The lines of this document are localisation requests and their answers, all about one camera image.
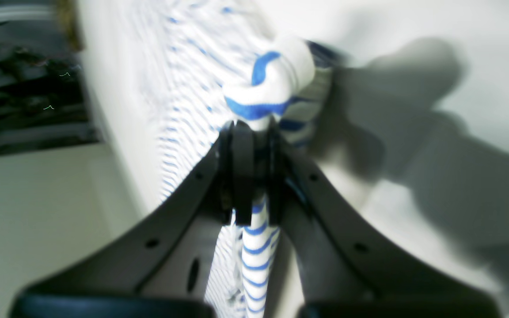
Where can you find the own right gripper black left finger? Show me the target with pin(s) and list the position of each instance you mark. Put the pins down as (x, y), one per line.
(159, 268)

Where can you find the grey partition panel right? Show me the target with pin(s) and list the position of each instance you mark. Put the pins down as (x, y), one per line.
(56, 207)

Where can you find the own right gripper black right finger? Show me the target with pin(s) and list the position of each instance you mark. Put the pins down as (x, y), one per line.
(348, 269)

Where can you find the blue white striped T-shirt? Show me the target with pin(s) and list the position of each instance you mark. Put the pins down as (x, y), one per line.
(202, 63)

